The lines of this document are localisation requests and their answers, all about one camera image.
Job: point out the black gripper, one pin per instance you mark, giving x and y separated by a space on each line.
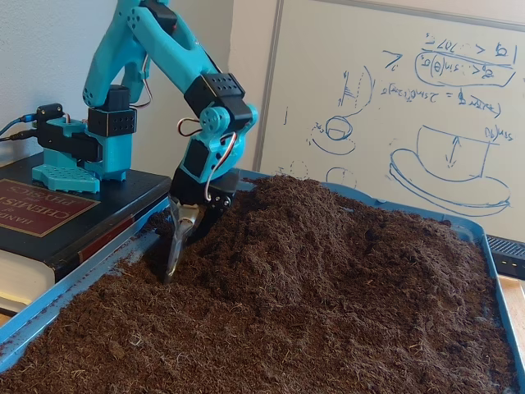
189 190

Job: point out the blue plastic tray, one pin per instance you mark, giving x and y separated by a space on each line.
41 314

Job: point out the black servo controller housing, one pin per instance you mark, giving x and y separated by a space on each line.
49 113

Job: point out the brown soil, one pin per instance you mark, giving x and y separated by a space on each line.
328 308

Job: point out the black chemistry physics handbook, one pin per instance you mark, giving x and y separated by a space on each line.
24 205

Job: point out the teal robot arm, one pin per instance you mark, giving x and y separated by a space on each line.
119 53

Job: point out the whiteboard with blue drawings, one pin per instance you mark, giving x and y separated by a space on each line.
328 33

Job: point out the perforated electronics box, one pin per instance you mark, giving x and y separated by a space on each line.
508 262

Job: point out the silver foil scoop blade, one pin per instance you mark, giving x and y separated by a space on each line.
178 242

